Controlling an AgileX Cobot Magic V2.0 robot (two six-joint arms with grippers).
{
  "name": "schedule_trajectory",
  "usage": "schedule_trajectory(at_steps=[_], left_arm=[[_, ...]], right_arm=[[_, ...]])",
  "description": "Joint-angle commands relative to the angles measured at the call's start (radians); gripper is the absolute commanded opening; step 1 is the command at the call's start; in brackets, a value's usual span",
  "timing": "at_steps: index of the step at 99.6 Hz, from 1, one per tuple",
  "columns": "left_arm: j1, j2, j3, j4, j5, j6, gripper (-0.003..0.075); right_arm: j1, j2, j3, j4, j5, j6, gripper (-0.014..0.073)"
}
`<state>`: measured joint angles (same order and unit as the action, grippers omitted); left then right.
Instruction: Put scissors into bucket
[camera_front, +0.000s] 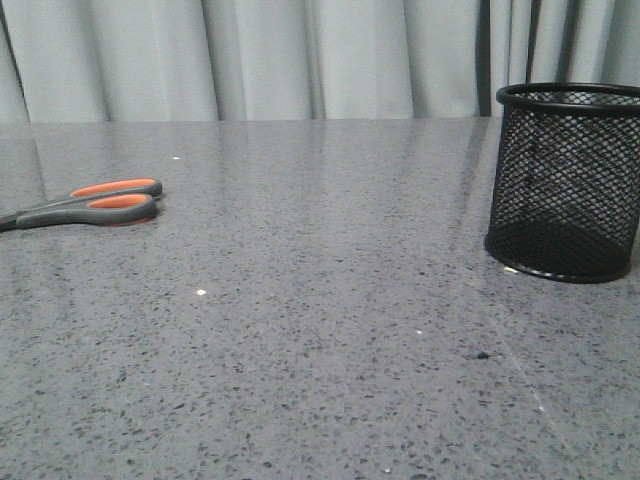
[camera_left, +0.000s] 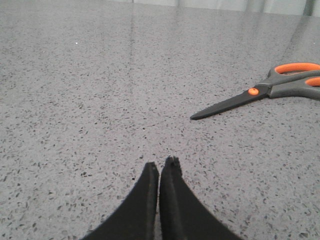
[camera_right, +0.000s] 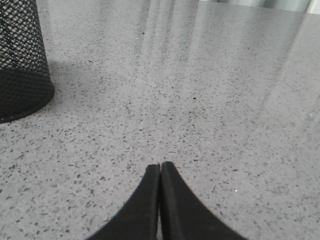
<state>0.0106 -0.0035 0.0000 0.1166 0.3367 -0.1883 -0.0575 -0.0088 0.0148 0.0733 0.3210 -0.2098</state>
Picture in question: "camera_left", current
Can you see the pale grey curtain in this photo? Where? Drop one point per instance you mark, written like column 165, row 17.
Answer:
column 284, row 7

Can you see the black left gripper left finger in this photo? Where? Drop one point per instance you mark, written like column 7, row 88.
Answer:
column 134, row 219

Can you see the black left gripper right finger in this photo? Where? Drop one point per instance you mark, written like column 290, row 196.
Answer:
column 182, row 215

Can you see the orange grey handled scissors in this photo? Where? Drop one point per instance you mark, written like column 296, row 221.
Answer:
column 297, row 79

